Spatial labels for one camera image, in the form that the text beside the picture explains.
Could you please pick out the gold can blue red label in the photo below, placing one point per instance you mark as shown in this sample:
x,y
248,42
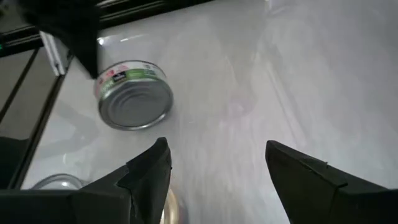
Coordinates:
x,y
174,208

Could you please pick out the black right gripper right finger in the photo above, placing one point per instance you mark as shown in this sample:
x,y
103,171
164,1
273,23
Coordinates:
x,y
317,199

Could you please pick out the silver can green white label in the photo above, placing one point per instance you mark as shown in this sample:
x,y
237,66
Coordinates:
x,y
136,105
59,182

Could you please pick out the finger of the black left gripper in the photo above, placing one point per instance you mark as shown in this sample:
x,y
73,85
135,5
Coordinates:
x,y
71,25

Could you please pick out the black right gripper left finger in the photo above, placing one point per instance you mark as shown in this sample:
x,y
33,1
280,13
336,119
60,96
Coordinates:
x,y
140,193

